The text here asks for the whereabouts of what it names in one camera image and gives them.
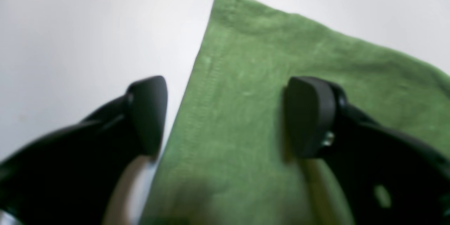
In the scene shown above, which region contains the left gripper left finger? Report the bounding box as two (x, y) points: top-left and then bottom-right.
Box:
(0, 76), (168, 225)

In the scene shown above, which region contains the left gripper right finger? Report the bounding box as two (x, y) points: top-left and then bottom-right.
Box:
(283, 76), (450, 225)

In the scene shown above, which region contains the olive green t-shirt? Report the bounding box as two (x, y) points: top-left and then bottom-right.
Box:
(139, 0), (449, 225)

